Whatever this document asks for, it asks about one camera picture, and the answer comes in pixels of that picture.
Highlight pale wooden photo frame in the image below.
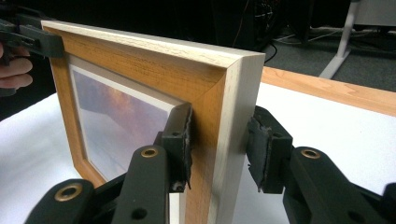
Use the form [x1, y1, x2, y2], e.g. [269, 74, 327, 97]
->
[40, 20, 266, 224]

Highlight black floor cables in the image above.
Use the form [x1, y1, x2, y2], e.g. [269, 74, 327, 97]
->
[264, 41, 279, 63]

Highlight white desk frame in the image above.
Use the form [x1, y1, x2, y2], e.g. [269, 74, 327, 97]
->
[318, 0, 396, 79]

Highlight white table mat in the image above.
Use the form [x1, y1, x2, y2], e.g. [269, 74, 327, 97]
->
[0, 82, 396, 224]

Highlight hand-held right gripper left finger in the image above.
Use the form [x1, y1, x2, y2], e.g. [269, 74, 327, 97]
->
[111, 102, 194, 224]

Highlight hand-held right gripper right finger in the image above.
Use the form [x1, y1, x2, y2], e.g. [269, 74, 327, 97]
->
[247, 105, 387, 224]

